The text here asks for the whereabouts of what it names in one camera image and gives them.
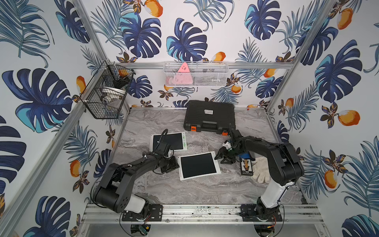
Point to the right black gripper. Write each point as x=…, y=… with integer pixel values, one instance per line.
x=221, y=153

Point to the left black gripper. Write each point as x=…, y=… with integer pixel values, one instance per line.
x=171, y=163

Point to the white drawing tablet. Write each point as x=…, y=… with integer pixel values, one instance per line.
x=177, y=141
x=199, y=165

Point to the blue grey microfibre cloth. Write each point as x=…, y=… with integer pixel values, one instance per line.
x=245, y=156

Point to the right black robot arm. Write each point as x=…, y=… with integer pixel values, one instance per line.
x=284, y=168

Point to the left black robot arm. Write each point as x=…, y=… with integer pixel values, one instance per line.
x=114, y=190

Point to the black plastic tool case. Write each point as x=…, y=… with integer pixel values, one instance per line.
x=209, y=116

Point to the white knitted glove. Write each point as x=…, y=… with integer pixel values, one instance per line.
x=260, y=170

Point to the pink triangular card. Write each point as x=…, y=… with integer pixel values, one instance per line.
x=183, y=76

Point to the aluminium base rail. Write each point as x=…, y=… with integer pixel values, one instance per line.
x=206, y=214

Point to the white mesh wall basket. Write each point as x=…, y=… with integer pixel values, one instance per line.
x=205, y=74

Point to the black wire basket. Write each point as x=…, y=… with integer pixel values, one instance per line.
x=107, y=90

